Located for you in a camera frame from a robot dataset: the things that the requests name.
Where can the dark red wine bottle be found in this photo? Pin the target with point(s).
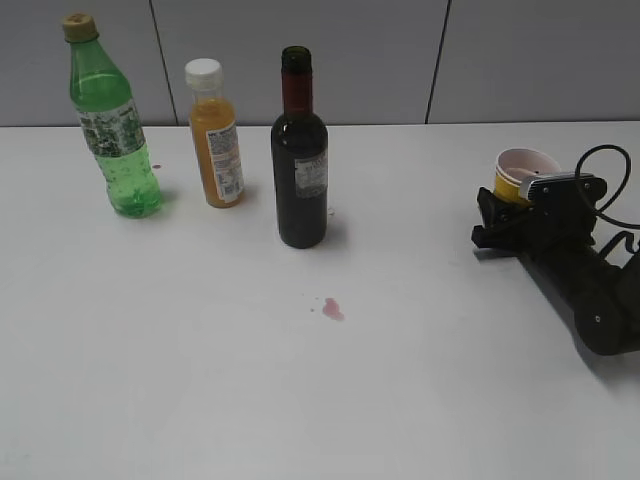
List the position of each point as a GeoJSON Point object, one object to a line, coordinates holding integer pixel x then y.
{"type": "Point", "coordinates": [299, 147]}

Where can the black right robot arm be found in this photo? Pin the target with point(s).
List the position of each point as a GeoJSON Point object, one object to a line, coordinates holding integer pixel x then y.
{"type": "Point", "coordinates": [603, 298]}

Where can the yellow paper cup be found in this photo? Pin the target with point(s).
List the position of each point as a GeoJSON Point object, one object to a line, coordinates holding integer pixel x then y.
{"type": "Point", "coordinates": [513, 166]}

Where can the orange juice bottle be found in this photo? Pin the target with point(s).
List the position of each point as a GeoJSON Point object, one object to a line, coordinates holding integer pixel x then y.
{"type": "Point", "coordinates": [213, 126]}

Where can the green plastic soda bottle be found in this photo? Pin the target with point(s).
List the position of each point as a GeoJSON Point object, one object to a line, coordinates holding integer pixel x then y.
{"type": "Point", "coordinates": [102, 98]}

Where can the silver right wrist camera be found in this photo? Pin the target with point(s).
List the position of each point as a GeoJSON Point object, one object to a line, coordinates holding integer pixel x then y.
{"type": "Point", "coordinates": [534, 186]}

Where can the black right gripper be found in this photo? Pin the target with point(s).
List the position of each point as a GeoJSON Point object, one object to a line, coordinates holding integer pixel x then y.
{"type": "Point", "coordinates": [564, 214]}

